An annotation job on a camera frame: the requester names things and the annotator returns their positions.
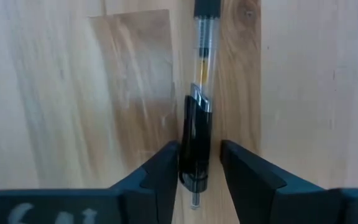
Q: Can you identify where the clear pen with black grip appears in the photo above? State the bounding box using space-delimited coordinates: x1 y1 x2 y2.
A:
178 0 223 210

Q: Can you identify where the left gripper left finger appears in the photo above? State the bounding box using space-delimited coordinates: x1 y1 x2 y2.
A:
0 139 181 224

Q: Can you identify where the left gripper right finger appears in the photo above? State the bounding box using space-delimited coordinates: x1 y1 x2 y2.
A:
219 139 358 224

